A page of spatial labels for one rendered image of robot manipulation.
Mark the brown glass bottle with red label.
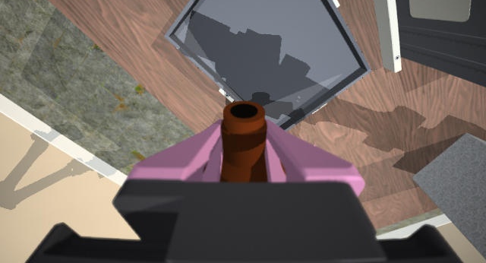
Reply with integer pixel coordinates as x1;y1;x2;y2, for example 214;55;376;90
220;101;268;182

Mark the dark grey divided crate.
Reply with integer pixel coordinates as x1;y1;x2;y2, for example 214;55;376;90
396;0;486;87

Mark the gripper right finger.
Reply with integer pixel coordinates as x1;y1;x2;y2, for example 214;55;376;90
264;119;365;197

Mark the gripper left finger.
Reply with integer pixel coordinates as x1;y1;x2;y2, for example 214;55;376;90
125;119;223;182

